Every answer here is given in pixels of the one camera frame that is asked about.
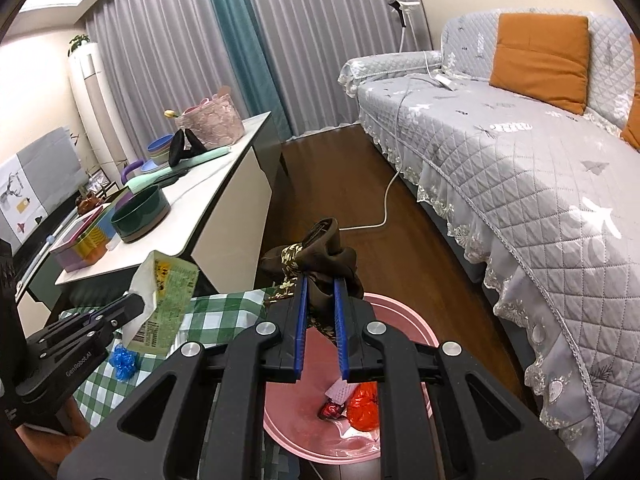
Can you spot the sofa with grey quilted cover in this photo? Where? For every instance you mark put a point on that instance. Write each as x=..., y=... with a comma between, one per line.
x=500, y=160

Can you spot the television with grey dust cover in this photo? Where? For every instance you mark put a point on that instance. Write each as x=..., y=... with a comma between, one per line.
x=40, y=175

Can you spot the blue plastic bag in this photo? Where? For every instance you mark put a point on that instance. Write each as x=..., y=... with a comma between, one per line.
x=122, y=362

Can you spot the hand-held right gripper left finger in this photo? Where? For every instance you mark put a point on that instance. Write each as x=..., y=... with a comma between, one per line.
x=300, y=330

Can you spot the white-top coffee table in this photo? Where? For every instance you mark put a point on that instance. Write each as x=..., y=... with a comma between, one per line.
x=220, y=170

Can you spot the pink plastic basin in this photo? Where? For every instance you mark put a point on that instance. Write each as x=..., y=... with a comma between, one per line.
x=310, y=400

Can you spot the white stand lamp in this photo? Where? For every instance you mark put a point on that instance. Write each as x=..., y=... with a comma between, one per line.
x=397, y=7

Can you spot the colourful tin box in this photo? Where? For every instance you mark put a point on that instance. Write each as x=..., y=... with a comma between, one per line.
x=85, y=245

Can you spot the red plastic bag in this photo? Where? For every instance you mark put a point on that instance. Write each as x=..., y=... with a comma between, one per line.
x=362, y=407

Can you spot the white rod with blue tip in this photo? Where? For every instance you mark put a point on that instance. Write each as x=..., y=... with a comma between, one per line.
x=48, y=240

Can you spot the green checked tablecloth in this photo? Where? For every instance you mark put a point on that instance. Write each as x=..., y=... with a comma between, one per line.
x=215, y=315

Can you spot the stack of coloured bowls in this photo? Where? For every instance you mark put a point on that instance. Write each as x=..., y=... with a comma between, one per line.
x=160, y=150

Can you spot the purple plastic item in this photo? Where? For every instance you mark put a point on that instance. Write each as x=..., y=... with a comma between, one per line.
x=131, y=167

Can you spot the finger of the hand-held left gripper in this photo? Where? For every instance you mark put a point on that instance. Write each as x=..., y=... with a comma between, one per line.
x=127, y=310

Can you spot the white standing air conditioner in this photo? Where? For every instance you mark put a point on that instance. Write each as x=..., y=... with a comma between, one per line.
x=95, y=95

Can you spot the small green plant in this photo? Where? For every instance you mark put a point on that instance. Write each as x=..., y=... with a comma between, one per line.
x=79, y=44

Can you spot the grey curtain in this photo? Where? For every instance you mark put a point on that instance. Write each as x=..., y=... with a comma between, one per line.
x=325, y=35
x=150, y=50

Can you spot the translucent plastic container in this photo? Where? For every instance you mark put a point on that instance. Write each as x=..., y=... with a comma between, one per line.
x=112, y=244

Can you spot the brown floral cloth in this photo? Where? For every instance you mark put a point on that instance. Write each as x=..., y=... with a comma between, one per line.
x=335, y=260

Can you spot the green round tin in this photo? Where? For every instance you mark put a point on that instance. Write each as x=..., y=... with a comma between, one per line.
x=145, y=220

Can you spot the small yellow object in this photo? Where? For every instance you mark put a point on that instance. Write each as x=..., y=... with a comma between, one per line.
x=171, y=113

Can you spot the orange cushion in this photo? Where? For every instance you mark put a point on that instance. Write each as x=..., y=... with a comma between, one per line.
x=540, y=60
x=632, y=100

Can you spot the teal curtain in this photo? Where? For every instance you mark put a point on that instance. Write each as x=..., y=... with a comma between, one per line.
x=240, y=35

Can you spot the pink lace basket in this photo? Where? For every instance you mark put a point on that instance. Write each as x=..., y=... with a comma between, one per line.
x=215, y=120

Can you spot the white power adapter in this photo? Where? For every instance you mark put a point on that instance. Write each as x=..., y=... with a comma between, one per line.
x=445, y=82

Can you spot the black and red snack wrapper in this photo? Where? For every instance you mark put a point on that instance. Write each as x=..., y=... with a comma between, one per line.
x=332, y=411

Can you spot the brown teapot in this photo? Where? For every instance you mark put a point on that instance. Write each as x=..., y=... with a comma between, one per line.
x=89, y=203

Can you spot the person's left hand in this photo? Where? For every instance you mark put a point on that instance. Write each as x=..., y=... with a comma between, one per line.
x=47, y=452

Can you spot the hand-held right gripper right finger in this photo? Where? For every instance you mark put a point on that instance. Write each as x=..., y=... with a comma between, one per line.
x=341, y=330

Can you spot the mint green tray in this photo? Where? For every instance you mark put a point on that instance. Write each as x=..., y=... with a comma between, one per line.
x=200, y=157

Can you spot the small photo frame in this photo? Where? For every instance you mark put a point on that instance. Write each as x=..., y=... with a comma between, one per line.
x=97, y=177

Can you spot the green snack packet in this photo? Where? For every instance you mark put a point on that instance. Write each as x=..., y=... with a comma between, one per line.
x=165, y=300

